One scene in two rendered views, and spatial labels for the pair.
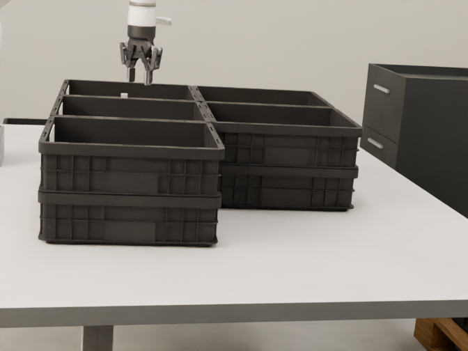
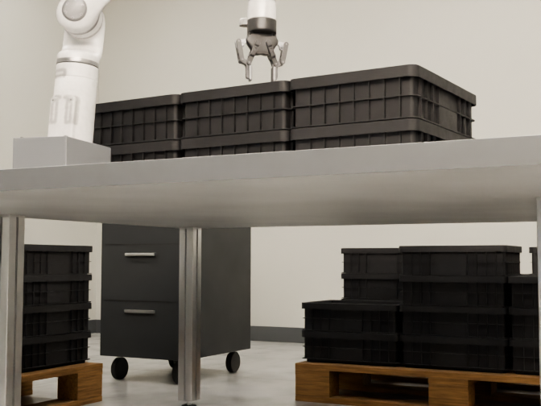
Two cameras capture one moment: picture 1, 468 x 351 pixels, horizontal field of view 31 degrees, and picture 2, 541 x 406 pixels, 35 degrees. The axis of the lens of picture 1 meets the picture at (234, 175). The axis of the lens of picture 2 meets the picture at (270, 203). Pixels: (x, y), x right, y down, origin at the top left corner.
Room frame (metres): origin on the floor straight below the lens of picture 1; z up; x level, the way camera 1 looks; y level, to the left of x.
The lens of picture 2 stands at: (0.84, 1.90, 0.53)
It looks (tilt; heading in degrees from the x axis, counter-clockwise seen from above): 4 degrees up; 310
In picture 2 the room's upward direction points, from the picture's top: straight up
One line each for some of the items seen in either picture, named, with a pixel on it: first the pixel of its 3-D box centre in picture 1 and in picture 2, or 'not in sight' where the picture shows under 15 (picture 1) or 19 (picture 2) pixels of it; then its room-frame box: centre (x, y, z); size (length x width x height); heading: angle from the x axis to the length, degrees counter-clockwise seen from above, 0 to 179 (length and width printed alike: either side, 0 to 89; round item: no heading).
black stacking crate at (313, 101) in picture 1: (259, 115); not in sight; (2.53, -0.06, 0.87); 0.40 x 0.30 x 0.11; 99
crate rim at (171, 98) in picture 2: (129, 93); (178, 116); (2.47, 0.33, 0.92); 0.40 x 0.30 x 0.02; 99
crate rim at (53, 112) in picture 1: (130, 112); (274, 105); (2.17, 0.29, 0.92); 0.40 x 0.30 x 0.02; 99
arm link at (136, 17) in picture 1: (147, 12); (260, 11); (2.24, 0.26, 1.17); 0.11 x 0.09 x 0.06; 144
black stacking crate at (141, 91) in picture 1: (128, 110); (178, 135); (2.47, 0.33, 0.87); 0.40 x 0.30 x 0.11; 99
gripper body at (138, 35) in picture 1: (141, 40); (262, 36); (2.23, 0.27, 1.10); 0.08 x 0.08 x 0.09
